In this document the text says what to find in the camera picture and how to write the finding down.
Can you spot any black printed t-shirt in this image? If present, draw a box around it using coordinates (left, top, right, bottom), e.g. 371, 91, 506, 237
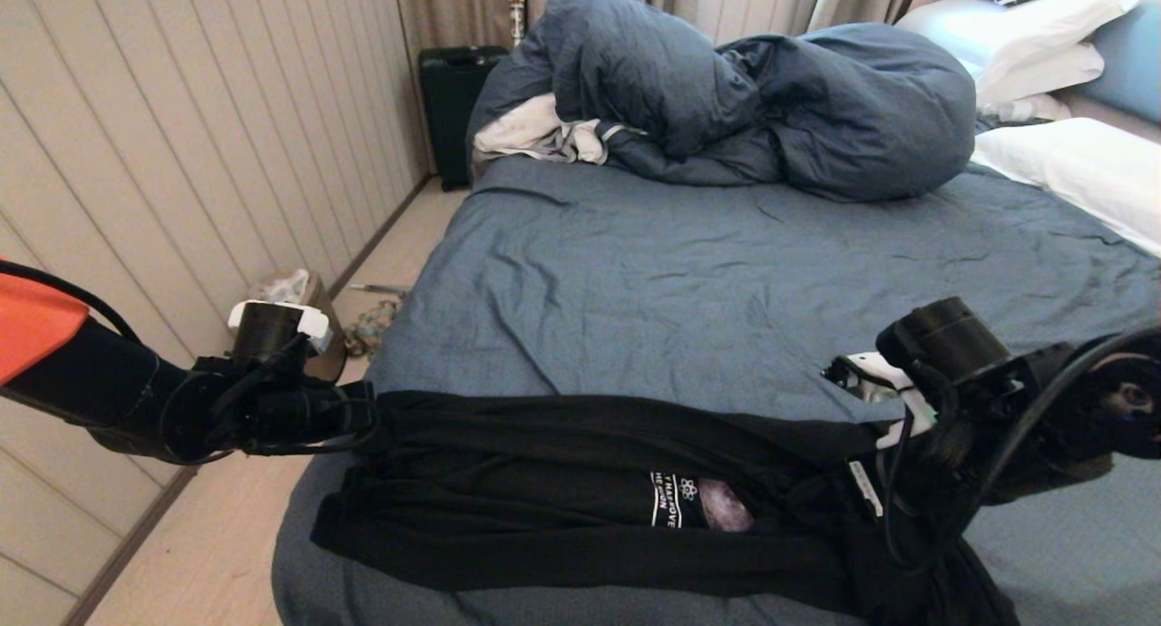
311, 390, 1021, 626

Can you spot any bronze trash bin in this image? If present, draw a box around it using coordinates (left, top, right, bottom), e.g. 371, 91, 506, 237
259, 272, 348, 384

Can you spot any teal patterned cloth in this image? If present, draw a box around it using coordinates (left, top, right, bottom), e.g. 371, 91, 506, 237
345, 298, 403, 360

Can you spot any clear plastic bin bag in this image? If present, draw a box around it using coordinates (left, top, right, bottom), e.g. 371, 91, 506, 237
252, 269, 311, 305

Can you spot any black suitcase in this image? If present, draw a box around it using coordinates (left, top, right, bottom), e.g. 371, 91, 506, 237
419, 46, 509, 191

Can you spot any bed with blue sheet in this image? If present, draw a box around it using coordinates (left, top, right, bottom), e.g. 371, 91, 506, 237
270, 154, 1161, 626

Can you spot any long white pillow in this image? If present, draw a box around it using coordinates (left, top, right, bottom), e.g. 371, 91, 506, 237
972, 117, 1161, 258

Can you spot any small white pillow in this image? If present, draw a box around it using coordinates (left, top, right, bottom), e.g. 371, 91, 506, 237
980, 93, 1074, 122

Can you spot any crumpled dark blue duvet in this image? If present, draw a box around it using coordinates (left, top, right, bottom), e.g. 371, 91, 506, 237
467, 0, 979, 202

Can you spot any flat white pillow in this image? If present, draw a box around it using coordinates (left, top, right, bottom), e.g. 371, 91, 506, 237
972, 42, 1107, 107

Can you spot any large white pillow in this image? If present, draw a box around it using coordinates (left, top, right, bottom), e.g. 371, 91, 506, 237
896, 0, 1140, 83

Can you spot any blue padded headboard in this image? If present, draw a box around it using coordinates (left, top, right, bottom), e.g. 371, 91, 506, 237
1087, 3, 1161, 124

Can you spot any white sheer curtain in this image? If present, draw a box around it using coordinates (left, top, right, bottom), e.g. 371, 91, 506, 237
694, 0, 828, 46

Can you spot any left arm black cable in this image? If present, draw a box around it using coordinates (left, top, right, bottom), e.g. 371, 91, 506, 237
0, 261, 380, 468

